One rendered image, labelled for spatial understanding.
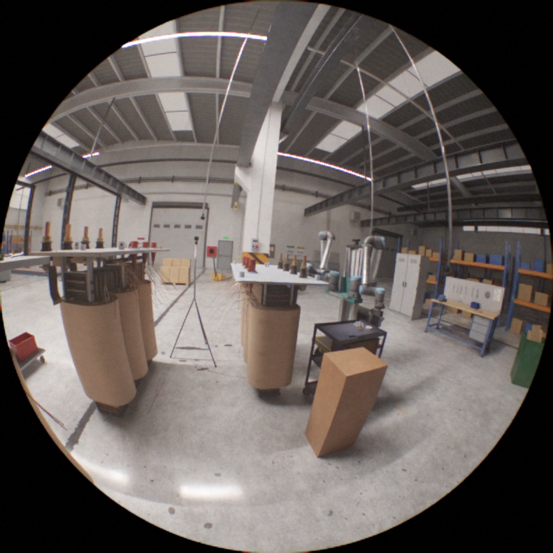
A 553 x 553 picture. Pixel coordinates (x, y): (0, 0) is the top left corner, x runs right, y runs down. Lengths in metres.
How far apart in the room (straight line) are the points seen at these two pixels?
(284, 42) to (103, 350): 4.20
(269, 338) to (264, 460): 1.10
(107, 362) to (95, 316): 0.39
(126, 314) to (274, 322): 1.40
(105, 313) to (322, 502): 2.06
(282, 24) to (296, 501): 4.85
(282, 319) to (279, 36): 3.77
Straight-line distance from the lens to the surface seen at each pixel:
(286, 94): 11.03
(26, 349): 3.44
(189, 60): 11.29
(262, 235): 7.23
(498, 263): 8.55
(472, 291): 5.72
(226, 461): 1.81
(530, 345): 4.18
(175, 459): 1.86
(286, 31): 3.53
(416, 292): 6.23
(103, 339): 1.72
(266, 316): 1.73
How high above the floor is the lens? 1.58
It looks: 7 degrees down
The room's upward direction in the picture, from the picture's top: 5 degrees clockwise
